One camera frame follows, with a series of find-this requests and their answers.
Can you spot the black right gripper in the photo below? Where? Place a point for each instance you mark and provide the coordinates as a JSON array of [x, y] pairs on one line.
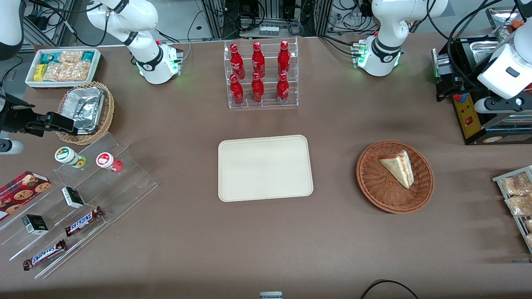
[[12, 117]]

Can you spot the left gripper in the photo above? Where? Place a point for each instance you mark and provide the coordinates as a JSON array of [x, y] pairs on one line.
[[460, 82]]

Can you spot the triangular sandwich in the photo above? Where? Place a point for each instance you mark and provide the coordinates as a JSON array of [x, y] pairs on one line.
[[399, 168]]

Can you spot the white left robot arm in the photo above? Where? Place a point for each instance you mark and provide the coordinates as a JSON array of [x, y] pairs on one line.
[[384, 25]]

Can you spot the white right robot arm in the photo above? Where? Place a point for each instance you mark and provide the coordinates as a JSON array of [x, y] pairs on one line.
[[145, 16]]

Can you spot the light wicker basket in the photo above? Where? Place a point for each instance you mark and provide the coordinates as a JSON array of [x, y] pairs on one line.
[[109, 112]]

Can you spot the round brown wicker basket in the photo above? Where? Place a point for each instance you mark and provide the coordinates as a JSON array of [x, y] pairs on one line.
[[376, 182]]

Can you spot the beige rectangular tray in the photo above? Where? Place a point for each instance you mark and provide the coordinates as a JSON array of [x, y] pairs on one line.
[[266, 168]]

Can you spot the red emergency stop button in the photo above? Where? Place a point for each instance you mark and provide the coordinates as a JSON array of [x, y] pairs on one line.
[[459, 98]]

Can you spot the green lid yogurt cup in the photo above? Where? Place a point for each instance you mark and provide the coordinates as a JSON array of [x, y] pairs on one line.
[[66, 155]]

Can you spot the aluminium foil container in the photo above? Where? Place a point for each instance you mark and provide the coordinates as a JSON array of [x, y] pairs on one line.
[[85, 108]]

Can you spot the black yellow control box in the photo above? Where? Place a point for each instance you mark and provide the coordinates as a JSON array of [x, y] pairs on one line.
[[469, 124]]

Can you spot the white rectangular snack bin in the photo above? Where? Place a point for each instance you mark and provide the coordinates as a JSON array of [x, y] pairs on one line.
[[31, 83]]

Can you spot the yellow snack packet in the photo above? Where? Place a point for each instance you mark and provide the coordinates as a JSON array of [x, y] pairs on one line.
[[39, 72]]

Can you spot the large clear nut bag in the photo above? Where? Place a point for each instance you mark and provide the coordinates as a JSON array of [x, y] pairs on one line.
[[68, 71]]

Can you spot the red lid yogurt cup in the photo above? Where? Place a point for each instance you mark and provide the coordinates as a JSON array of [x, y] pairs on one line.
[[106, 160]]

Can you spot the teal snack packet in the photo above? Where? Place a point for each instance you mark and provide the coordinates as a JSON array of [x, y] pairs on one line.
[[49, 57], [88, 56]]

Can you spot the small clear nut bag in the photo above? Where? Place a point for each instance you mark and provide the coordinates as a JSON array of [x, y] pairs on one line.
[[70, 56]]

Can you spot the red cookie box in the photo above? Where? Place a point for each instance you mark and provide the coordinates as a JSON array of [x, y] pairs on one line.
[[20, 193]]

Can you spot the small black carton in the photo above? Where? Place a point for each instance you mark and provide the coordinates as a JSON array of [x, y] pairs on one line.
[[35, 224], [72, 197]]

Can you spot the shiny steel container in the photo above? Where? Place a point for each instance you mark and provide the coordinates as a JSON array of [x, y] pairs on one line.
[[498, 16]]

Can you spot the clear acrylic step display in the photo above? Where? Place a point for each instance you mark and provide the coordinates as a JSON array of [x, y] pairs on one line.
[[124, 187]]

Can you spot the snickers chocolate bar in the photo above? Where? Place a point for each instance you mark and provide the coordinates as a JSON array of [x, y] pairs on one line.
[[83, 221], [45, 254]]

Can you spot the clear bag of snacks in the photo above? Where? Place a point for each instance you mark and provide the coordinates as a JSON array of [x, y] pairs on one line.
[[517, 183], [521, 205]]

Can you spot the red cola bottle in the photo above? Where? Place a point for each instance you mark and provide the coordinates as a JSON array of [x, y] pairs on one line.
[[236, 92], [237, 62], [257, 90], [258, 61], [284, 60], [282, 90]]

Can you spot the clear acrylic bottle rack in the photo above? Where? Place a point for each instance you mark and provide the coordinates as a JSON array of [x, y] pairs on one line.
[[268, 106]]

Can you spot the white power strip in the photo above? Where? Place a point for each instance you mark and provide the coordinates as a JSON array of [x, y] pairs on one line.
[[269, 30]]

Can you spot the grey device edge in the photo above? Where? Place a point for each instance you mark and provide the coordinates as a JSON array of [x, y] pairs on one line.
[[271, 295]]

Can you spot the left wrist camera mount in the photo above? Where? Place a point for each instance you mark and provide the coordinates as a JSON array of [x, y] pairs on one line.
[[501, 104]]

